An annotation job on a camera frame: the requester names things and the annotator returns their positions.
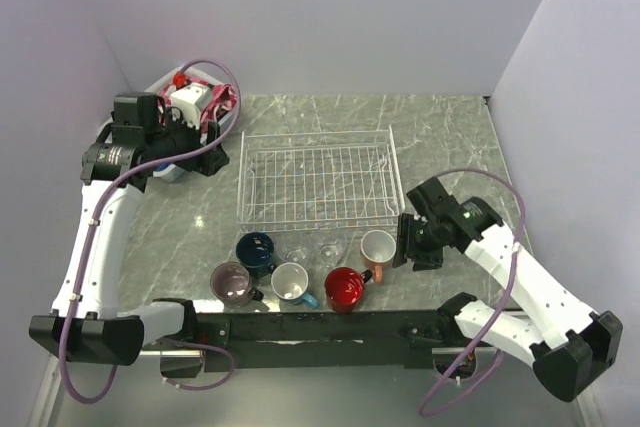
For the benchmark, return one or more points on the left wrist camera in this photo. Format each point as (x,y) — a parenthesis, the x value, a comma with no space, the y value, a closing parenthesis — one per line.
(188,101)

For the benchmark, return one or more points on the dark blue mug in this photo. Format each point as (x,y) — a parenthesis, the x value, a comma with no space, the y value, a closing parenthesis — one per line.
(256,252)

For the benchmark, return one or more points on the purple grey mug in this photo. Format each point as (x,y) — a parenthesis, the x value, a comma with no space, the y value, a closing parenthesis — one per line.
(232,284)

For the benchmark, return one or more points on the light blue floral mug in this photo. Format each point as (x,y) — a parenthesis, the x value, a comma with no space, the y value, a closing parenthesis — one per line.
(290,283)

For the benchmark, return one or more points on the white wire dish rack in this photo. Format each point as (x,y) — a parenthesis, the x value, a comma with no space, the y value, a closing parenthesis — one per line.
(327,180)

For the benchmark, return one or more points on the white plastic basket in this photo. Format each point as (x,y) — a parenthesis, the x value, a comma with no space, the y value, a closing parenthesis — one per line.
(170,172)

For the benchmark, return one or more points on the aluminium frame rail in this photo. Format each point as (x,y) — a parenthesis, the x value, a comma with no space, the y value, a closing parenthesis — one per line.
(173,387)

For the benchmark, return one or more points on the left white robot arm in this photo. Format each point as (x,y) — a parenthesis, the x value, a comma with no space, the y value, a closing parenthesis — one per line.
(146,130)

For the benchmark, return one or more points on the pink camouflage cloth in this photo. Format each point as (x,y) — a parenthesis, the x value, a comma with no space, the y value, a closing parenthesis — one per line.
(224,99)

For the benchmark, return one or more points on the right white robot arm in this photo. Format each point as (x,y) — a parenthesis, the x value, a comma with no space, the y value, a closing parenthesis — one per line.
(566,342)

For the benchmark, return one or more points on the clear glass tumbler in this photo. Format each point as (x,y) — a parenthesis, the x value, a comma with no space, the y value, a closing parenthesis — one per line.
(297,252)
(330,251)

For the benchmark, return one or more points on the salmon pink mug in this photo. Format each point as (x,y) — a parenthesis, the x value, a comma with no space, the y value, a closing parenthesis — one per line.
(377,250)

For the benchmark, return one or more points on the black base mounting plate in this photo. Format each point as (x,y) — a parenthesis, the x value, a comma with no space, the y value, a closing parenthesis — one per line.
(325,339)

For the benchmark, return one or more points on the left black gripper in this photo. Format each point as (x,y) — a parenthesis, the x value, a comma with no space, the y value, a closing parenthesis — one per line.
(207,163)

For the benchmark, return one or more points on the red mug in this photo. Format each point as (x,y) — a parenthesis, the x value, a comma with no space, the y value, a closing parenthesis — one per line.
(344,288)

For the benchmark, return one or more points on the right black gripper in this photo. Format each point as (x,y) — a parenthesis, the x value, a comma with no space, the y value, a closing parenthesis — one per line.
(406,247)

